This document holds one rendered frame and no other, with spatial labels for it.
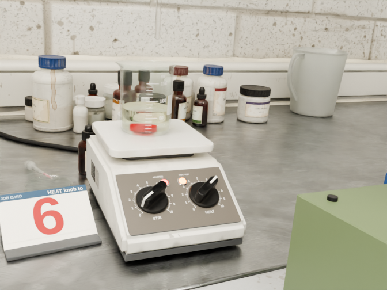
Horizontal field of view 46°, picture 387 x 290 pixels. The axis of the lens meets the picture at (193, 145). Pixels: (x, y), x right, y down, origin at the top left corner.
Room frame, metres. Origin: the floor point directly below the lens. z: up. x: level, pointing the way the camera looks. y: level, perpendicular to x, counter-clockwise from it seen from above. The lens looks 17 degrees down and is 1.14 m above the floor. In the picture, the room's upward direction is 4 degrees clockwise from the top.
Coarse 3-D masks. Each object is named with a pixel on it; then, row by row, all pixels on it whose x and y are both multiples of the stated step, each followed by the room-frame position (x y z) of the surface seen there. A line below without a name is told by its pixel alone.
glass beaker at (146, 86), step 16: (128, 64) 0.55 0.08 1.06; (144, 64) 0.56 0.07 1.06; (160, 64) 0.56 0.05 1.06; (128, 80) 0.51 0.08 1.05; (144, 80) 0.50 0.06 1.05; (160, 80) 0.51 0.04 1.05; (128, 96) 0.51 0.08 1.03; (144, 96) 0.50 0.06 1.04; (160, 96) 0.51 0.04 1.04; (128, 112) 0.51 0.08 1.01; (144, 112) 0.50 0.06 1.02; (160, 112) 0.51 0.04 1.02; (128, 128) 0.51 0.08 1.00; (144, 128) 0.50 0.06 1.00; (160, 128) 0.51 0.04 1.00
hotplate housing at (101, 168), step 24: (96, 144) 0.52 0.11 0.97; (96, 168) 0.49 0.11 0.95; (120, 168) 0.45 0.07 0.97; (144, 168) 0.46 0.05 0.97; (168, 168) 0.46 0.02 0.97; (192, 168) 0.47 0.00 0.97; (96, 192) 0.49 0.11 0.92; (120, 216) 0.40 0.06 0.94; (240, 216) 0.43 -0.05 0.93; (120, 240) 0.38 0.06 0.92; (144, 240) 0.38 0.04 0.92; (168, 240) 0.39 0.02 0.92; (192, 240) 0.40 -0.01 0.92; (216, 240) 0.41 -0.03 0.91; (240, 240) 0.42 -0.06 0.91
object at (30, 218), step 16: (80, 192) 0.45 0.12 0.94; (16, 208) 0.42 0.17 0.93; (32, 208) 0.42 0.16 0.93; (48, 208) 0.43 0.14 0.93; (64, 208) 0.43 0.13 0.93; (80, 208) 0.44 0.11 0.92; (16, 224) 0.40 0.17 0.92; (32, 224) 0.41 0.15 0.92; (48, 224) 0.41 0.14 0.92; (64, 224) 0.42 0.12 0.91; (80, 224) 0.43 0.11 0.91; (16, 240) 0.39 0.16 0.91
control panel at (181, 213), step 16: (128, 176) 0.44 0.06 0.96; (144, 176) 0.44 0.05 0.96; (160, 176) 0.45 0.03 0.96; (176, 176) 0.45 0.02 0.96; (192, 176) 0.46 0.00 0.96; (208, 176) 0.47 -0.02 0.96; (128, 192) 0.42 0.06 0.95; (176, 192) 0.44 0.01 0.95; (224, 192) 0.45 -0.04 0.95; (128, 208) 0.40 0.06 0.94; (176, 208) 0.42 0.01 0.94; (192, 208) 0.42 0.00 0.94; (208, 208) 0.43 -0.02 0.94; (224, 208) 0.43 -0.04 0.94; (128, 224) 0.39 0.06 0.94; (144, 224) 0.39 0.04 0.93; (160, 224) 0.40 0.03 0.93; (176, 224) 0.40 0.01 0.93; (192, 224) 0.41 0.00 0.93; (208, 224) 0.41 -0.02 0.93
